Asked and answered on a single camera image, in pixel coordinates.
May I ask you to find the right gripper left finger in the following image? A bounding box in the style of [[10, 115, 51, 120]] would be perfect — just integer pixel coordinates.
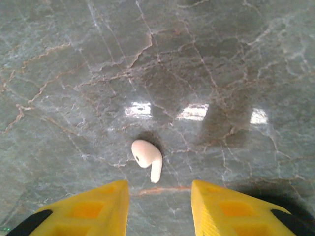
[[4, 179, 130, 236]]

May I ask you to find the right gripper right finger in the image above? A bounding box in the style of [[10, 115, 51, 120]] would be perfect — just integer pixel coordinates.
[[190, 179, 315, 236]]

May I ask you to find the white earbud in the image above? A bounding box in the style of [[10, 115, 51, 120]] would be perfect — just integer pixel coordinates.
[[131, 139, 163, 184]]

